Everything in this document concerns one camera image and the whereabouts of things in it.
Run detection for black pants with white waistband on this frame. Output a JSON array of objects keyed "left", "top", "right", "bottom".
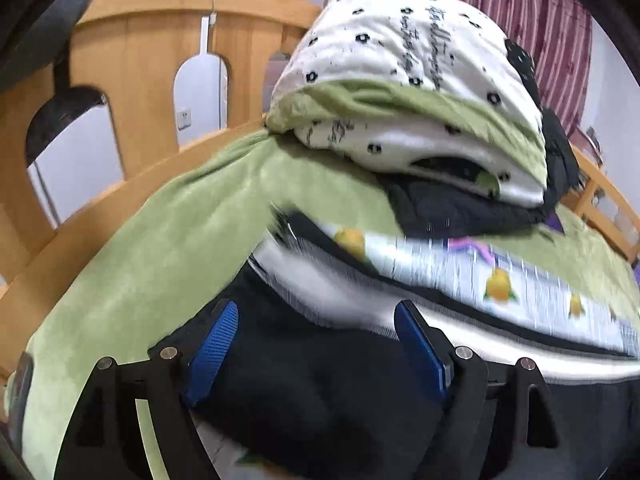
[{"left": 166, "top": 211, "right": 639, "bottom": 479}]

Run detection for fruit pattern bed sheet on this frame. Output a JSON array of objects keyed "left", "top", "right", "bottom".
[{"left": 321, "top": 211, "right": 639, "bottom": 358}]

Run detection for black folded clothes pile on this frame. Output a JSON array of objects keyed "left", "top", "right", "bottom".
[{"left": 368, "top": 38, "right": 578, "bottom": 238}]

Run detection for green bed blanket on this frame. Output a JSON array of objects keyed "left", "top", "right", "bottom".
[{"left": 23, "top": 130, "right": 639, "bottom": 479}]

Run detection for white green folded quilt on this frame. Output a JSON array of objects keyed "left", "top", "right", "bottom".
[{"left": 264, "top": 0, "right": 549, "bottom": 208}]

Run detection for maroon curtain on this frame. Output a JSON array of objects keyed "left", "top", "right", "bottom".
[{"left": 462, "top": 0, "right": 592, "bottom": 133}]

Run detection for white wall socket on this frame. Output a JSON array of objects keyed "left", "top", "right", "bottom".
[{"left": 176, "top": 108, "right": 192, "bottom": 131}]

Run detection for wooden bed frame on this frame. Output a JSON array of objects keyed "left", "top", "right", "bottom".
[{"left": 0, "top": 0, "right": 640, "bottom": 380}]

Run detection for white charging cable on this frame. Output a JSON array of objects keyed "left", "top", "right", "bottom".
[{"left": 171, "top": 0, "right": 219, "bottom": 57}]

